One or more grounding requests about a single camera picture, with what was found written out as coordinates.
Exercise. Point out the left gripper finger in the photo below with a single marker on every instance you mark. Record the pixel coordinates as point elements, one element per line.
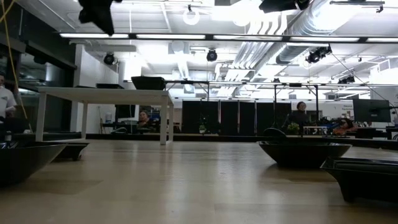
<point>106,25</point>

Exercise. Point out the oval black plate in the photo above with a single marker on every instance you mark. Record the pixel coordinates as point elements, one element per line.
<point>110,86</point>
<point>21,161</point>

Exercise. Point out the black round ceiling speaker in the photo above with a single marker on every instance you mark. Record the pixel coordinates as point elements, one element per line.
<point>109,59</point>
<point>212,56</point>

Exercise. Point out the black ceiling spotlights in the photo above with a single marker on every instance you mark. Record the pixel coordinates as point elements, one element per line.
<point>314,56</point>

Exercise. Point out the white perforated metal shelf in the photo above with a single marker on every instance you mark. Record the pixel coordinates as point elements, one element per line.
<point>93,96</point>

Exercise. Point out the overhead LED light bar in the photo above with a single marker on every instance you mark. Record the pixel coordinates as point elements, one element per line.
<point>186,36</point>

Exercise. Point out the black screen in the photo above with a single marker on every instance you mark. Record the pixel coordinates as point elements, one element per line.
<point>125,111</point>

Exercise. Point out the person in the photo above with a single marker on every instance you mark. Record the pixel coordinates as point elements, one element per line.
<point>6,99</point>
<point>343,125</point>
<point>143,118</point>
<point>300,118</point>

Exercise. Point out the black partition panels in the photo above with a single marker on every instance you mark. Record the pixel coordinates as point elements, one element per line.
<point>230,116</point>

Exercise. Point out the small potted plant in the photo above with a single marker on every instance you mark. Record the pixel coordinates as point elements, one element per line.
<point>293,128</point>
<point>202,128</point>

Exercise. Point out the small square black plate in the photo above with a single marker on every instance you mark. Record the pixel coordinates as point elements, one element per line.
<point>367,180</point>
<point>73,151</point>

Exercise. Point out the black computer monitor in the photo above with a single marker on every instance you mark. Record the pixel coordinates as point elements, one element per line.
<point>371,110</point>

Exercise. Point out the silver ventilation duct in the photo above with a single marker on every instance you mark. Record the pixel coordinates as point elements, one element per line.
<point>290,54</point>

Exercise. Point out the background black rig frame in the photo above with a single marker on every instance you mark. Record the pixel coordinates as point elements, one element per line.
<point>295,84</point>

